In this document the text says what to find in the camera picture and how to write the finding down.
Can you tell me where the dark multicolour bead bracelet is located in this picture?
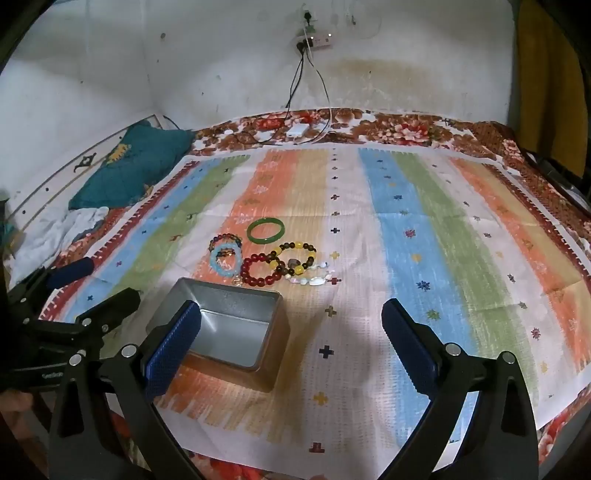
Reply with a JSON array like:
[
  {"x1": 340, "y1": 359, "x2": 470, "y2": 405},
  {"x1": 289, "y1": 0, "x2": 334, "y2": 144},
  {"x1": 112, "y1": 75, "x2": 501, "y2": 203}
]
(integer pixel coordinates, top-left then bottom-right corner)
[{"x1": 208, "y1": 234, "x2": 243, "y2": 254}]

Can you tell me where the red bead bracelet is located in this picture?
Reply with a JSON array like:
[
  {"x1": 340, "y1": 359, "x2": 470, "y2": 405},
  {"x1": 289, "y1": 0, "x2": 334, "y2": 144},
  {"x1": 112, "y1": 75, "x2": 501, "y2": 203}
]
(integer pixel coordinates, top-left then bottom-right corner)
[{"x1": 240, "y1": 253, "x2": 281, "y2": 288}]

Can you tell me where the green jade bangle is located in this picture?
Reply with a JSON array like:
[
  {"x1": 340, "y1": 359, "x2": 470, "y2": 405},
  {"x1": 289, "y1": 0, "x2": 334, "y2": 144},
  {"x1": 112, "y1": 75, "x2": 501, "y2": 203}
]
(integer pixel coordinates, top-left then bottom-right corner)
[{"x1": 246, "y1": 218, "x2": 286, "y2": 242}]

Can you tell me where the floral bedsheet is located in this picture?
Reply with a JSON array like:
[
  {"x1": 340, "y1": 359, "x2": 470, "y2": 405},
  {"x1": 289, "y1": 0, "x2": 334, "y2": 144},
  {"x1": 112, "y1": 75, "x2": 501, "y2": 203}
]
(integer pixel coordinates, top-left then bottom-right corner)
[{"x1": 4, "y1": 108, "x2": 591, "y2": 480}]

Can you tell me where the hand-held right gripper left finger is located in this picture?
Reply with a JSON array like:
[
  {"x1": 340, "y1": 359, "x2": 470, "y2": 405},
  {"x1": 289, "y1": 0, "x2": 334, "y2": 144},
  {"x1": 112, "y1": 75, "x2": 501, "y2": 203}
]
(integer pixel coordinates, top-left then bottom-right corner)
[{"x1": 48, "y1": 299, "x2": 204, "y2": 480}]

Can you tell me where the silver metal tin box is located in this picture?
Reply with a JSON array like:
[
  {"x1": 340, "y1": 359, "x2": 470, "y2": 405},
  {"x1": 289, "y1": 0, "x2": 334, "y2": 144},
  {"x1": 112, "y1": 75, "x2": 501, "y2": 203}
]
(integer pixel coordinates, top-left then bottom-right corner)
[{"x1": 145, "y1": 277, "x2": 291, "y2": 394}]

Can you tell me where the white crumpled cloth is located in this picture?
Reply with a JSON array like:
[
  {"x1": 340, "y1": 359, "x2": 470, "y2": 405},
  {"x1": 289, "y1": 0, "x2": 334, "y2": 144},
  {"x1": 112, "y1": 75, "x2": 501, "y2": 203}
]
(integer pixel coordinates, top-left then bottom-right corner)
[{"x1": 9, "y1": 207, "x2": 109, "y2": 273}]

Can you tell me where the striped colourful cloth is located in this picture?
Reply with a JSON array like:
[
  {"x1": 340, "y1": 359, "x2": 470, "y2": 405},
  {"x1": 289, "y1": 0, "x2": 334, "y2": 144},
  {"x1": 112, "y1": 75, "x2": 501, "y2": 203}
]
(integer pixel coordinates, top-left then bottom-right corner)
[{"x1": 39, "y1": 143, "x2": 591, "y2": 455}]

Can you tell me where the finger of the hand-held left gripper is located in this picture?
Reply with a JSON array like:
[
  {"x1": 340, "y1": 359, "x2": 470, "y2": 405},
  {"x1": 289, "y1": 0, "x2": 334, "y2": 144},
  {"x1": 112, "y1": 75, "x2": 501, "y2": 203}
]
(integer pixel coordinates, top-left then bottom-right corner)
[
  {"x1": 74, "y1": 287, "x2": 141, "y2": 333},
  {"x1": 9, "y1": 256, "x2": 95, "y2": 301}
]

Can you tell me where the white cable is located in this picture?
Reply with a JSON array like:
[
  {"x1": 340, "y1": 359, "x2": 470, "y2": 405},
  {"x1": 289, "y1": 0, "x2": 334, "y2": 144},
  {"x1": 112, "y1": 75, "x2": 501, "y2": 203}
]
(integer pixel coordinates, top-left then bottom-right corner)
[{"x1": 295, "y1": 46, "x2": 334, "y2": 145}]

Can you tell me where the teal pillow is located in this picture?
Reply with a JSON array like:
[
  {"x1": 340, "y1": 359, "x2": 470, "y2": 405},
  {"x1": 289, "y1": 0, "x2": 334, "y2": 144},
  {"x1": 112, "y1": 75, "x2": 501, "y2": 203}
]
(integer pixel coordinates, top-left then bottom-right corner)
[{"x1": 68, "y1": 121, "x2": 197, "y2": 210}]

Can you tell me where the person's left hand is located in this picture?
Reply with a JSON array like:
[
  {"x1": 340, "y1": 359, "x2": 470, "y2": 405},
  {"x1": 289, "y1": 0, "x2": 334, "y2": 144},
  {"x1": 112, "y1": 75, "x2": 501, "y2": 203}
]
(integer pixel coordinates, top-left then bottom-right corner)
[{"x1": 0, "y1": 390, "x2": 34, "y2": 435}]

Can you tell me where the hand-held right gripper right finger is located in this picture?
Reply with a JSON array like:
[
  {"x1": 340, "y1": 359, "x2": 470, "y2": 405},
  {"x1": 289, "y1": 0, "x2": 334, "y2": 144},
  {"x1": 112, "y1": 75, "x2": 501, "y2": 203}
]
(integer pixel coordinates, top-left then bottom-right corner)
[{"x1": 381, "y1": 298, "x2": 541, "y2": 480}]

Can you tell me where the white shell bracelet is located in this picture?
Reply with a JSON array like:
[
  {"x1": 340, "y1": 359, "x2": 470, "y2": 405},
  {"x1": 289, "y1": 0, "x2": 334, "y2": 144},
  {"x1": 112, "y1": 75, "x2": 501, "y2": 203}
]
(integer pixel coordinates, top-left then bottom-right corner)
[{"x1": 284, "y1": 261, "x2": 340, "y2": 287}]

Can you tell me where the yellow and brown bead bracelet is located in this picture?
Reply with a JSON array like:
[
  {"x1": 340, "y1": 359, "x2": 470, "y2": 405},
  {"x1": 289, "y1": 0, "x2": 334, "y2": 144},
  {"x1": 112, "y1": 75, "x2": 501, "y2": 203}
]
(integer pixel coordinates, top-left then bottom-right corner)
[{"x1": 269, "y1": 240, "x2": 318, "y2": 274}]

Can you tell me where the black cable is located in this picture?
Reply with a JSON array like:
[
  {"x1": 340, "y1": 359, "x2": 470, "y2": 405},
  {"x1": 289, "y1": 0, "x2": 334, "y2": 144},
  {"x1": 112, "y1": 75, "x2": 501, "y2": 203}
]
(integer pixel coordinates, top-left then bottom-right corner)
[{"x1": 259, "y1": 44, "x2": 308, "y2": 144}]

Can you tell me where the white power strip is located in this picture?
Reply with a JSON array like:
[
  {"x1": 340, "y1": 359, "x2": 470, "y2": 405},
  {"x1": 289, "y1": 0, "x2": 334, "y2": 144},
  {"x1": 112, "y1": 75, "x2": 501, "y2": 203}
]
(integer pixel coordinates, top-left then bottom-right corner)
[{"x1": 295, "y1": 31, "x2": 334, "y2": 49}]

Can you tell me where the light blue bead bracelet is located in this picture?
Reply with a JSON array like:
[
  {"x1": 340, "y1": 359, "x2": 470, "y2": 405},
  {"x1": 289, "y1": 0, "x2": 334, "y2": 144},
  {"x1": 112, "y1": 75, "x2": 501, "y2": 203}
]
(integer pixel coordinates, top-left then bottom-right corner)
[{"x1": 210, "y1": 249, "x2": 244, "y2": 280}]

